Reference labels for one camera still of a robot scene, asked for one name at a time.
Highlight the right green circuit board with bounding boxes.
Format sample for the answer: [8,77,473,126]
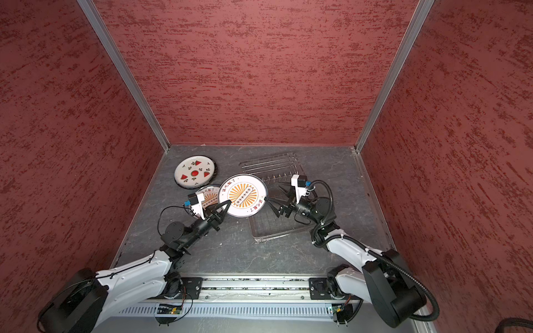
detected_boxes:
[328,304,354,326]

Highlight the orange sunburst white plate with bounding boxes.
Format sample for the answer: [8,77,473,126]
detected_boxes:
[195,185,220,209]

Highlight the aluminium corner post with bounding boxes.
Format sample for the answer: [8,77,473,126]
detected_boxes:
[77,0,171,153]
[355,0,434,154]

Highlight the aluminium right corner post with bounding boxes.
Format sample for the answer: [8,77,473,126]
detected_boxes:
[355,0,434,154]

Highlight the black cable bottom right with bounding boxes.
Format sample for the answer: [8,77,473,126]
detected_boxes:
[494,317,533,333]

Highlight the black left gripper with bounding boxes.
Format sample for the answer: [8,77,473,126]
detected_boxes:
[183,198,231,248]

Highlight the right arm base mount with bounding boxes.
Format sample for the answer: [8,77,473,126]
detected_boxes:
[308,264,371,302]

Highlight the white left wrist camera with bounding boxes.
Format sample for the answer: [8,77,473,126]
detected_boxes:
[184,192,205,220]

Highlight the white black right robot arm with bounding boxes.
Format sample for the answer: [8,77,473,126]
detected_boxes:
[265,187,433,327]

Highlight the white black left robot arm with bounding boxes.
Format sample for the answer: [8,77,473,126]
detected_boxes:
[36,200,231,332]

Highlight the green circuit board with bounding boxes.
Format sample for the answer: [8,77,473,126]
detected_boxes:
[328,304,354,326]
[155,304,183,326]

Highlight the red patterned white plate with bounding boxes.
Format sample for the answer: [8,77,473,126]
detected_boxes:
[218,174,268,218]

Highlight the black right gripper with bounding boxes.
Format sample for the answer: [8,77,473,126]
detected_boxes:
[265,182,321,226]

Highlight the left green circuit board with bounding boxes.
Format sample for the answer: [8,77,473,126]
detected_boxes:
[155,304,183,326]

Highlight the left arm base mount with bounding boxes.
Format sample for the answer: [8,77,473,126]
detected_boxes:
[161,272,204,300]

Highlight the strawberry pattern white plate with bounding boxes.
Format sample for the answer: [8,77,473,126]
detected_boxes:
[174,155,217,189]

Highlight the aluminium left corner post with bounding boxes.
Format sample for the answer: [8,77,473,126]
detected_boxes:
[77,0,171,153]

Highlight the chrome wire dish rack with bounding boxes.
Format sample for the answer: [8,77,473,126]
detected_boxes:
[240,153,330,243]

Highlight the dark striped rim plate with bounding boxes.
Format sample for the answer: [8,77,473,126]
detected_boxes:
[182,157,218,191]

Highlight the black corrugated right cable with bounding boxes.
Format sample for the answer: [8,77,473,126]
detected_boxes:
[305,180,441,323]

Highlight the aluminium front rail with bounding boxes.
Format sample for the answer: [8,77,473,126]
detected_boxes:
[99,273,423,321]

